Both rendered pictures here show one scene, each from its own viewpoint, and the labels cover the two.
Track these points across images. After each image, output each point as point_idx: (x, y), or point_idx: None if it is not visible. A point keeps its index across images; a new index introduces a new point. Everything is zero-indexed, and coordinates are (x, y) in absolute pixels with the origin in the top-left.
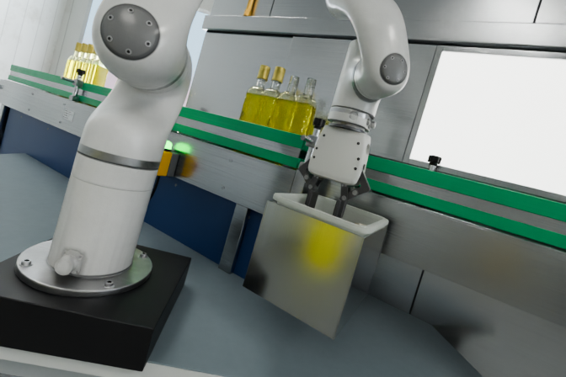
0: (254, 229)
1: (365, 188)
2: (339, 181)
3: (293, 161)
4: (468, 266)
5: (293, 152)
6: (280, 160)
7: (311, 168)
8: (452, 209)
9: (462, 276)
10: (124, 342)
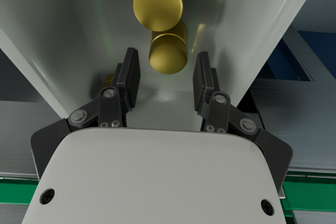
0: (278, 68)
1: (45, 136)
2: (120, 128)
3: (297, 195)
4: (3, 121)
5: (314, 223)
6: (331, 191)
7: (248, 148)
8: (6, 192)
9: (14, 109)
10: None
